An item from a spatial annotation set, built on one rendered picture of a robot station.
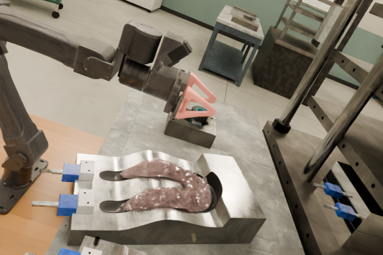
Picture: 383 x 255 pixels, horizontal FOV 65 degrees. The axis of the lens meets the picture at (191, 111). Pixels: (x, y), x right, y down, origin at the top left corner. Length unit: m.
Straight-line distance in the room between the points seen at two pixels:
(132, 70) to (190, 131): 0.64
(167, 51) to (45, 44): 0.24
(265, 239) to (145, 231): 0.40
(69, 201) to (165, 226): 0.23
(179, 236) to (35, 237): 0.33
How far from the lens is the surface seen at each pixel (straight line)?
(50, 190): 0.90
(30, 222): 0.84
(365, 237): 1.23
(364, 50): 8.15
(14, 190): 0.89
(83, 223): 0.77
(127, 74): 0.61
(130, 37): 0.60
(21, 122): 0.78
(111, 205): 0.82
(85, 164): 0.86
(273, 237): 1.04
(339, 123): 1.33
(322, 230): 1.24
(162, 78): 0.59
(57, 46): 0.64
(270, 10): 7.54
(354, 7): 1.61
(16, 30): 0.68
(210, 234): 0.87
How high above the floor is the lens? 1.45
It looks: 26 degrees down
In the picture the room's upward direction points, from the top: 22 degrees clockwise
